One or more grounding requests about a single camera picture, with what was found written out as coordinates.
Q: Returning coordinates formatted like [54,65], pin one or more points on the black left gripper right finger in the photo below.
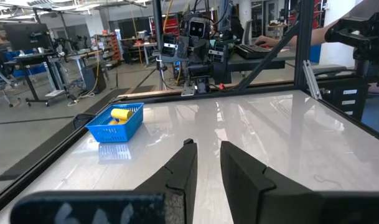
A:
[245,186]

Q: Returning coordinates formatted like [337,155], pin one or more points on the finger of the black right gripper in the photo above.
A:
[203,51]
[193,51]

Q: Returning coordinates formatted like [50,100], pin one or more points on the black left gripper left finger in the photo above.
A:
[183,180]

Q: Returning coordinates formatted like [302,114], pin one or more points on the yellow cylinder block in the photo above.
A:
[122,114]

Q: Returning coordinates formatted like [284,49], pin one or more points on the yellow rectangular block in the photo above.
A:
[122,122]

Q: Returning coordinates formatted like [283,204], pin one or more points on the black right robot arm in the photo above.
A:
[198,74]

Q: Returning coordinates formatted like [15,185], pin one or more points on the person's forearm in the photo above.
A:
[307,34]

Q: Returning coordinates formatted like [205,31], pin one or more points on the black keyboard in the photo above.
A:
[253,51]

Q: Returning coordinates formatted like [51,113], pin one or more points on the shelf with red bins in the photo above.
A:
[109,46]

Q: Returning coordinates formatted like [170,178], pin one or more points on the grey side desk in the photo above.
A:
[264,63]

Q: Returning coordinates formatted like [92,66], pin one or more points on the person's hand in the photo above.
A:
[267,41]

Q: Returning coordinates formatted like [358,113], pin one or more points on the dark computer tower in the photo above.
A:
[94,77]

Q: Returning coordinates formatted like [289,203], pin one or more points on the blue plastic mesh basket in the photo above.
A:
[114,133]

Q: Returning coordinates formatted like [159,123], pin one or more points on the black drawer cabinet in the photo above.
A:
[335,99]

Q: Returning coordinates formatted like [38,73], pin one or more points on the black rolling desk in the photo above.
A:
[36,56]

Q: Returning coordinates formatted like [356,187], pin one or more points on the black monitor on desk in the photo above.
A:
[27,37]

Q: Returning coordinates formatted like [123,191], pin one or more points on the black mounted equipment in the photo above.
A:
[363,34]

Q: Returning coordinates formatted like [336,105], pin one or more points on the grey office chair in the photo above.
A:
[2,81]

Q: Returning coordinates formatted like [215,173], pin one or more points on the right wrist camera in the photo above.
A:
[197,29]

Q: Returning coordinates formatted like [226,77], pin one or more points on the silver metal bracket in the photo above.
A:
[310,77]

